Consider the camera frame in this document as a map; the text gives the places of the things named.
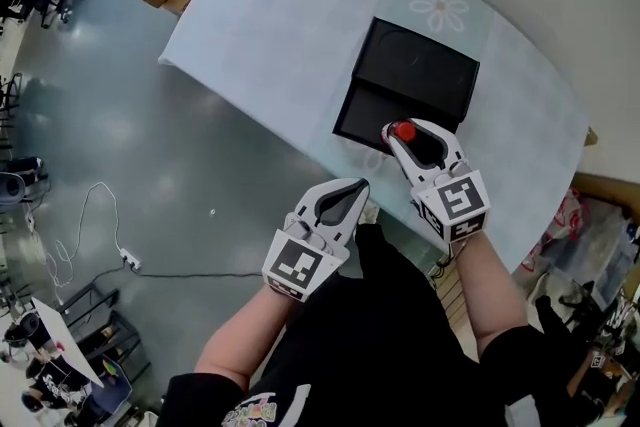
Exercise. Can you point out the white power strip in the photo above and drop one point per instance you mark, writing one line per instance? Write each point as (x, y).
(131, 258)

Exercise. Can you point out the white board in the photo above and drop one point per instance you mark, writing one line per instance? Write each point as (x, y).
(65, 340)

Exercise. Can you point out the person's black clothing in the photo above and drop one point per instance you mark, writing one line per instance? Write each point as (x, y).
(370, 345)

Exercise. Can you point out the person's right forearm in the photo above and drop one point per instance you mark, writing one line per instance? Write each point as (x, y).
(492, 300)

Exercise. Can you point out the small red-capped bottle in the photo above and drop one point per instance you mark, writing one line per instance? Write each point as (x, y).
(405, 131)

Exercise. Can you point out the wooden slat pallet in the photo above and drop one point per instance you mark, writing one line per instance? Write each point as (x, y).
(457, 310)

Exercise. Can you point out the person's right white shoe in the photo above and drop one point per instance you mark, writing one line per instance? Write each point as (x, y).
(370, 212)

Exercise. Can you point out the clear plastic bags red print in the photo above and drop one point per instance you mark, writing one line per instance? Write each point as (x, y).
(565, 225)

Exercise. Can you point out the brown wooden board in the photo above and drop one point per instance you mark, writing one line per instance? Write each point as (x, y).
(610, 187)

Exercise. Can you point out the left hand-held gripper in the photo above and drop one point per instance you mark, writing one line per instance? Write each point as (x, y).
(300, 265)

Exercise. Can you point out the light blue flowered tablecloth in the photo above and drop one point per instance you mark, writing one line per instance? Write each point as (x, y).
(280, 25)

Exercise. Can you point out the brown cardboard sheet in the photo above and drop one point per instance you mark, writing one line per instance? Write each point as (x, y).
(590, 137)

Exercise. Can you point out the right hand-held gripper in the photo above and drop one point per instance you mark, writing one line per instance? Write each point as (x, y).
(457, 202)

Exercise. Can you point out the person's left forearm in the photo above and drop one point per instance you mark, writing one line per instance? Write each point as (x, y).
(240, 340)

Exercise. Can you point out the black box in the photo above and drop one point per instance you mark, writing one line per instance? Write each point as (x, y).
(415, 70)

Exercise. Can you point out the black metal rack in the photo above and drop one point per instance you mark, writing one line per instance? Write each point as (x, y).
(120, 335)

